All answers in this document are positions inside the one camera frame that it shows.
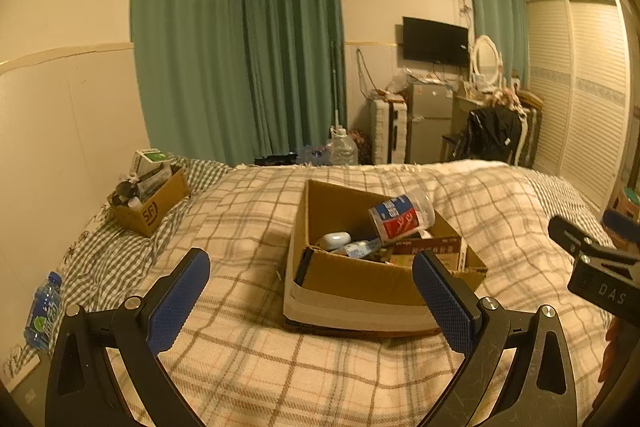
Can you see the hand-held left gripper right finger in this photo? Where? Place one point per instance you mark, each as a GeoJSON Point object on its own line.
{"type": "Point", "coordinates": [442, 302]}

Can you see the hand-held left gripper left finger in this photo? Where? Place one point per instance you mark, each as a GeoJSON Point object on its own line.
{"type": "Point", "coordinates": [180, 302]}

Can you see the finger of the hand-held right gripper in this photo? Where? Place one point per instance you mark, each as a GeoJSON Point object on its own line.
{"type": "Point", "coordinates": [575, 234]}
{"type": "Point", "coordinates": [622, 222]}

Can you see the brown paperback book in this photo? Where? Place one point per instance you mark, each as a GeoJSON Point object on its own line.
{"type": "Point", "coordinates": [430, 248]}

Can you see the large cardboard box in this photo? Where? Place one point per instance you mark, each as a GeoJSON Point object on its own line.
{"type": "Point", "coordinates": [360, 287]}

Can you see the clear canister with blue label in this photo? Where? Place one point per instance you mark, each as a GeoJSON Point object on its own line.
{"type": "Point", "coordinates": [400, 217]}

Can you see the blue and white tissue packet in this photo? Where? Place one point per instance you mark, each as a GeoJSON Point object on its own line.
{"type": "Point", "coordinates": [362, 248]}

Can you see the white earbuds case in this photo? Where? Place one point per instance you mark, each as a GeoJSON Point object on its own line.
{"type": "Point", "coordinates": [332, 241]}

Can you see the plastic stool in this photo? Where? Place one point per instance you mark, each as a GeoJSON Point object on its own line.
{"type": "Point", "coordinates": [629, 202]}

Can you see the plaid beige blanket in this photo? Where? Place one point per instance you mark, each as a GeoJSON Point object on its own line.
{"type": "Point", "coordinates": [240, 257]}

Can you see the green checked bedsheet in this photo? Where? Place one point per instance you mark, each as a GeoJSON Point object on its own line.
{"type": "Point", "coordinates": [115, 252]}

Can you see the small printed cardboard box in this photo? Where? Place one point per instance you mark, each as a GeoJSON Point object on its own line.
{"type": "Point", "coordinates": [150, 212]}

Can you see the white chair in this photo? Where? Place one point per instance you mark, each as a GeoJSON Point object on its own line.
{"type": "Point", "coordinates": [524, 137]}

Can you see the dark items in small box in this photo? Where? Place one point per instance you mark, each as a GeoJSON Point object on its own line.
{"type": "Point", "coordinates": [129, 193]}

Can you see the white louvered wardrobe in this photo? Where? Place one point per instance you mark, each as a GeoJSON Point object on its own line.
{"type": "Point", "coordinates": [580, 107]}

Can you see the black jacket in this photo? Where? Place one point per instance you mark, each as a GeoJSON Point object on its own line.
{"type": "Point", "coordinates": [492, 134]}

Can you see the blue label water bottle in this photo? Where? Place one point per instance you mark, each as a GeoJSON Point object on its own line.
{"type": "Point", "coordinates": [42, 312]}

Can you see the white and green carton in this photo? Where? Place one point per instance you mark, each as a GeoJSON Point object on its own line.
{"type": "Point", "coordinates": [150, 159]}

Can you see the grey mini fridge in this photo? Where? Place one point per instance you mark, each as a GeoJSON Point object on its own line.
{"type": "Point", "coordinates": [429, 127]}

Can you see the white ribbed suitcase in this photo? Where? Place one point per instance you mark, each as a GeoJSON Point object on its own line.
{"type": "Point", "coordinates": [387, 132]}

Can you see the large clear water jug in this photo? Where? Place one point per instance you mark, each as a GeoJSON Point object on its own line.
{"type": "Point", "coordinates": [344, 149]}

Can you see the white oval vanity mirror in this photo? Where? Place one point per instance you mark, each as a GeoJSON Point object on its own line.
{"type": "Point", "coordinates": [486, 57]}

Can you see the clear plastic bag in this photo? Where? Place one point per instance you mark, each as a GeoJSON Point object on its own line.
{"type": "Point", "coordinates": [399, 82]}

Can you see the narrow light green curtain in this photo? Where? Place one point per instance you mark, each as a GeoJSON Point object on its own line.
{"type": "Point", "coordinates": [500, 17]}

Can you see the white pole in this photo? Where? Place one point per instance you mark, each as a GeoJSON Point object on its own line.
{"type": "Point", "coordinates": [336, 82]}

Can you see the wide green curtain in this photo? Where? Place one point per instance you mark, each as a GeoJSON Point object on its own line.
{"type": "Point", "coordinates": [185, 37]}
{"type": "Point", "coordinates": [295, 47]}

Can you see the black wall television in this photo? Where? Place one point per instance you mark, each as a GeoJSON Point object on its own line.
{"type": "Point", "coordinates": [435, 41]}

